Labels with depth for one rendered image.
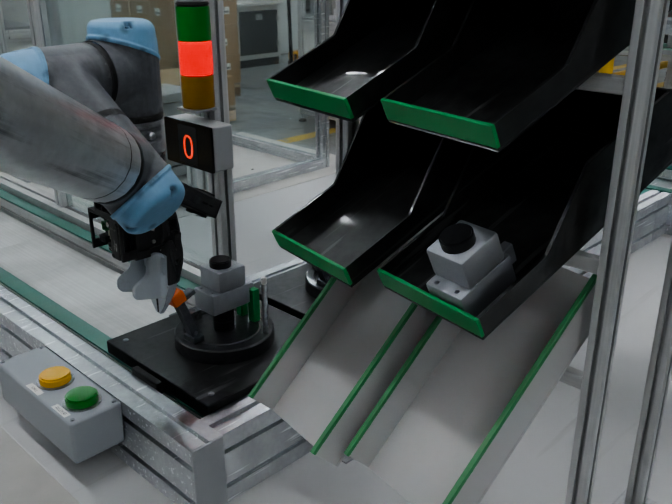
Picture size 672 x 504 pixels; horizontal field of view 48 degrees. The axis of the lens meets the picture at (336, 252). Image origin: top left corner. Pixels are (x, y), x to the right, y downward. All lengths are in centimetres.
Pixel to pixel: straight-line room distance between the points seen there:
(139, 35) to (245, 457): 51
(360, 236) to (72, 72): 33
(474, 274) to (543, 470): 47
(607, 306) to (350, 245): 25
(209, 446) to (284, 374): 12
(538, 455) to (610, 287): 42
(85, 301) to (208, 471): 55
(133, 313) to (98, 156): 70
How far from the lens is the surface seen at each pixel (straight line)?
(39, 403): 105
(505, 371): 77
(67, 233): 166
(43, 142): 58
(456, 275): 64
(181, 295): 101
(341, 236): 79
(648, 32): 65
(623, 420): 118
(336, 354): 87
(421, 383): 81
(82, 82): 81
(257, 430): 96
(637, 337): 142
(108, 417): 100
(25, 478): 108
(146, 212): 75
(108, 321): 131
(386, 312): 86
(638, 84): 66
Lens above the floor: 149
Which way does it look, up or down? 22 degrees down
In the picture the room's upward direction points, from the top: straight up
